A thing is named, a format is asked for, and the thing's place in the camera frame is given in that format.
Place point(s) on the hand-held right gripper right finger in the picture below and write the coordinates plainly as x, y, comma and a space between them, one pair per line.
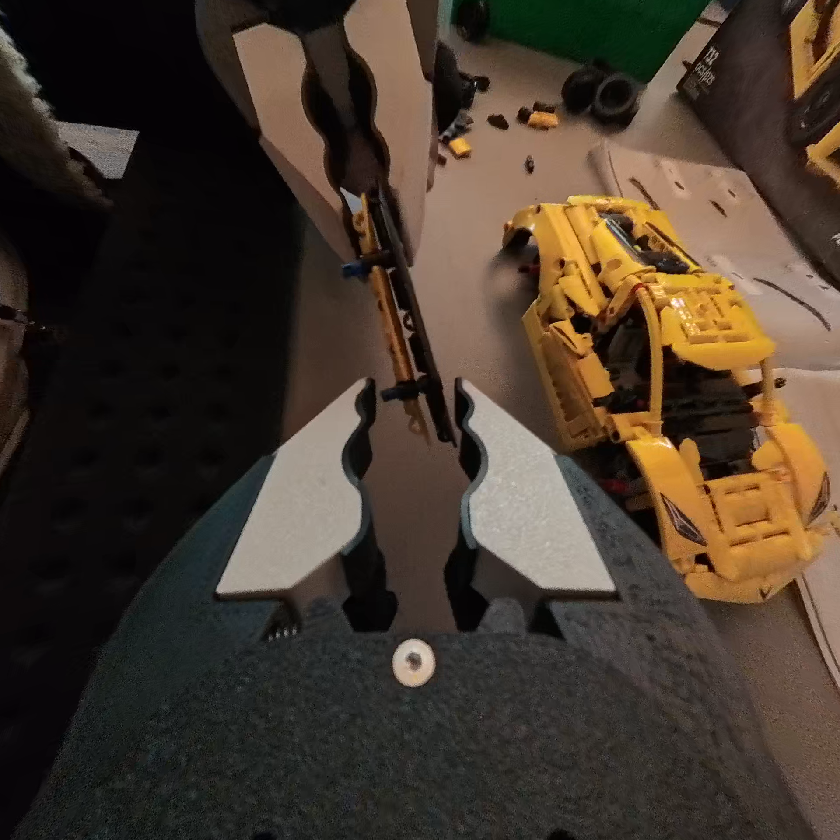
538, 525

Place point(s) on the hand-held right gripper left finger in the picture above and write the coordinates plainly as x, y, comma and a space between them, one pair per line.
295, 518

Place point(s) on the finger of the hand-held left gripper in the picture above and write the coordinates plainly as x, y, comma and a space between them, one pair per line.
407, 98
282, 105

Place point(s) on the grey desk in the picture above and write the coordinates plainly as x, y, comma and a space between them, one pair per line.
479, 315

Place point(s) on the black toy tire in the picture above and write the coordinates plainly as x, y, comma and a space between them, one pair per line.
633, 105
472, 19
572, 92

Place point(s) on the pile of black yellow bricks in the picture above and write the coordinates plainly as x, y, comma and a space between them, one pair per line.
543, 119

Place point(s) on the green plastic bin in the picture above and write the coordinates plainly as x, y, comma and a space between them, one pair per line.
577, 33

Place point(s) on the yellow toy brick car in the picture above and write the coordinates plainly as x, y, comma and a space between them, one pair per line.
709, 328

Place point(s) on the toy car set box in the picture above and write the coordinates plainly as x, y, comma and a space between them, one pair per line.
741, 118

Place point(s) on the building instruction booklet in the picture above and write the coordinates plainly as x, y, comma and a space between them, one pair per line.
754, 216

